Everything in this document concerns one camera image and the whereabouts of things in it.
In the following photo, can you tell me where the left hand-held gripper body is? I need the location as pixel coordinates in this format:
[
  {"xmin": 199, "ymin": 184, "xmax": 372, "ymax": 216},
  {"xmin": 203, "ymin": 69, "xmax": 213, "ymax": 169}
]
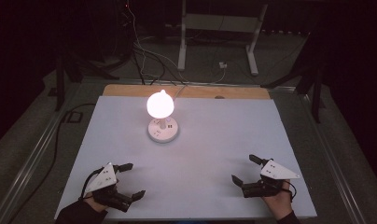
[{"xmin": 83, "ymin": 161, "xmax": 133, "ymax": 213}]

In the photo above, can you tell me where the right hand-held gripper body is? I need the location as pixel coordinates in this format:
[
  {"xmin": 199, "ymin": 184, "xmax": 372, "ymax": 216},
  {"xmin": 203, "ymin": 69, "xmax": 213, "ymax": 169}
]
[{"xmin": 242, "ymin": 159, "xmax": 301, "ymax": 199}]

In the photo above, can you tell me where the person's left hand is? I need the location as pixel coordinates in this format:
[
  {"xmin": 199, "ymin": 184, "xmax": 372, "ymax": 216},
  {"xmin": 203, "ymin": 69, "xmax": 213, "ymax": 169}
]
[{"xmin": 83, "ymin": 192, "xmax": 109, "ymax": 214}]

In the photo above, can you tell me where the person's right hand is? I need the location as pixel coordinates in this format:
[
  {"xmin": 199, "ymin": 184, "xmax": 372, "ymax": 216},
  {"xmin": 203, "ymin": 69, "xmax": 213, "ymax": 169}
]
[{"xmin": 262, "ymin": 180, "xmax": 294, "ymax": 221}]

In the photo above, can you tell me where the white table mat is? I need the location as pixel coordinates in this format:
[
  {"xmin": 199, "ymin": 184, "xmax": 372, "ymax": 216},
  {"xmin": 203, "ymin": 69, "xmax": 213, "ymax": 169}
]
[{"xmin": 54, "ymin": 95, "xmax": 317, "ymax": 221}]

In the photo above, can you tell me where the black square floor plate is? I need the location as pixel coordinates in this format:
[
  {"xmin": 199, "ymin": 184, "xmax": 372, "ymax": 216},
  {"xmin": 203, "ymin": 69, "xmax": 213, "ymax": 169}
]
[{"xmin": 63, "ymin": 110, "xmax": 84, "ymax": 123}]

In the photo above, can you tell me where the white globe lamp with socket base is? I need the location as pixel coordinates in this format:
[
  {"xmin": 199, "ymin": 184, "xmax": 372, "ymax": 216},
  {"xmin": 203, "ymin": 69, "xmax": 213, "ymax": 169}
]
[{"xmin": 146, "ymin": 89, "xmax": 180, "ymax": 144}]

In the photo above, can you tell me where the wooden table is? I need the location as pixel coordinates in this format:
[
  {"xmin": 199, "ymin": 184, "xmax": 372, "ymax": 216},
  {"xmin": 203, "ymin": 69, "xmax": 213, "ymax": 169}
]
[{"xmin": 102, "ymin": 83, "xmax": 272, "ymax": 101}]

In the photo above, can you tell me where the black metal stand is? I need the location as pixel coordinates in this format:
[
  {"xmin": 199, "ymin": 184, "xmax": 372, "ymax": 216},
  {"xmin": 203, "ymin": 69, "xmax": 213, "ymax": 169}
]
[
  {"xmin": 260, "ymin": 31, "xmax": 327, "ymax": 124},
  {"xmin": 54, "ymin": 46, "xmax": 119, "ymax": 112}
]

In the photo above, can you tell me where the white metal stand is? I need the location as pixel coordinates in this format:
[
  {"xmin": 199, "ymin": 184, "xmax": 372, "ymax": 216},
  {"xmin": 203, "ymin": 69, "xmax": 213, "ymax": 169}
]
[{"xmin": 176, "ymin": 0, "xmax": 269, "ymax": 77}]

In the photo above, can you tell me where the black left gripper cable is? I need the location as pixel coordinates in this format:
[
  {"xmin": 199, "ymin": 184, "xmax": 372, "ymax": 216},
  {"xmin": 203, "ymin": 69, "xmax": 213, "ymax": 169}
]
[{"xmin": 79, "ymin": 168, "xmax": 104, "ymax": 201}]

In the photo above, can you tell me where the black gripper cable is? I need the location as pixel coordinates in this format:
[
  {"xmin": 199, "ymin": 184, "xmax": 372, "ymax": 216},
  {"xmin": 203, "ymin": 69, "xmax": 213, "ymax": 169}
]
[
  {"xmin": 79, "ymin": 168, "xmax": 104, "ymax": 201},
  {"xmin": 283, "ymin": 181, "xmax": 298, "ymax": 203}
]

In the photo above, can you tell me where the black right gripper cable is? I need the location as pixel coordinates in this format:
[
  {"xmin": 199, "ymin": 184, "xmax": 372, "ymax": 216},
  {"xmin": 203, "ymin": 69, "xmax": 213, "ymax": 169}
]
[{"xmin": 283, "ymin": 181, "xmax": 298, "ymax": 203}]

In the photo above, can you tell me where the black floor cable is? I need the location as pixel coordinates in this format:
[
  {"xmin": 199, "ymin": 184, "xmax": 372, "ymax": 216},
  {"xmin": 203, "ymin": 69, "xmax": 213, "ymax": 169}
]
[{"xmin": 8, "ymin": 103, "xmax": 97, "ymax": 224}]

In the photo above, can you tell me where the metal floor rail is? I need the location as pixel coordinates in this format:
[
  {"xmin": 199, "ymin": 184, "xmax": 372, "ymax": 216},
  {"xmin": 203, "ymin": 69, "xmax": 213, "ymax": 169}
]
[
  {"xmin": 0, "ymin": 83, "xmax": 82, "ymax": 224},
  {"xmin": 297, "ymin": 92, "xmax": 370, "ymax": 224}
]

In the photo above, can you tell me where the white lamp cable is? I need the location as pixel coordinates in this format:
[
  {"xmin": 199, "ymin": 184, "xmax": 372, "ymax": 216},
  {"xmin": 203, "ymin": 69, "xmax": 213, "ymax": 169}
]
[{"xmin": 172, "ymin": 67, "xmax": 227, "ymax": 101}]

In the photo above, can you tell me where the black cable bundle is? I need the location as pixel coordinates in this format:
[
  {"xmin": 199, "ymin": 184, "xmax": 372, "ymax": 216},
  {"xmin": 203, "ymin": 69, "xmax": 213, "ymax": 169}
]
[{"xmin": 131, "ymin": 45, "xmax": 180, "ymax": 86}]

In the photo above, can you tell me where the thin white cable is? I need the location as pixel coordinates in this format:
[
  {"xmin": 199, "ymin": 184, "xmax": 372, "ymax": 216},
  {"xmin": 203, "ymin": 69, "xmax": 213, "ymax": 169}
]
[{"xmin": 126, "ymin": 3, "xmax": 186, "ymax": 83}]

